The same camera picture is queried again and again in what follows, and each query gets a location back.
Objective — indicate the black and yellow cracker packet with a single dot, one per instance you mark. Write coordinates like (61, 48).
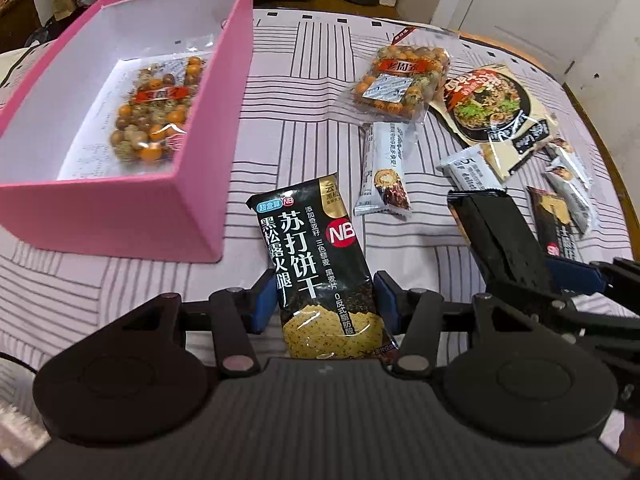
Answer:
(310, 240)

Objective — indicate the black and gold snack packet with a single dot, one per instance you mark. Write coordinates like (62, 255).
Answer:
(555, 220)

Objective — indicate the white panel door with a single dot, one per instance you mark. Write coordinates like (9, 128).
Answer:
(525, 5)

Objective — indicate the white and brown snack packet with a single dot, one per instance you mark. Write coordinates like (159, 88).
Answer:
(561, 149)
(572, 195)

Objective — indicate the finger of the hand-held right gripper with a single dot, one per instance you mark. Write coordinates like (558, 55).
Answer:
(590, 317)
(575, 275)

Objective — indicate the pink cardboard box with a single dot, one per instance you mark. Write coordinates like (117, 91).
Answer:
(125, 220)

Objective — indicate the plain black snack packet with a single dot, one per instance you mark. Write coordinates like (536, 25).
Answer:
(500, 240)

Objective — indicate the white snack bar packet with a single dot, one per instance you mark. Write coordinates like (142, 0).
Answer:
(385, 160)

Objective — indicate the wooden cabinet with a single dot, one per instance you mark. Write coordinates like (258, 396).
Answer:
(17, 20)

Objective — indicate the striped pink cloth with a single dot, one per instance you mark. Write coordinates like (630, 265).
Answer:
(310, 85)

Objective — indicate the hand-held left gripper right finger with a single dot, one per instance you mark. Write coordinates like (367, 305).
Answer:
(385, 301)

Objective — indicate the clear bag of coated nuts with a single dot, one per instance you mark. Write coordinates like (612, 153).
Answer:
(400, 75)
(150, 115)

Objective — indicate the small white snack packet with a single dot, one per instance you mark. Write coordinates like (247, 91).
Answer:
(467, 167)

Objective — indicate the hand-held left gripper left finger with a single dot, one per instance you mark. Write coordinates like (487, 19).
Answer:
(257, 306)

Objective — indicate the beige and black noodle packet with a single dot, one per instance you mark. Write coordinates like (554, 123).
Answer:
(480, 105)

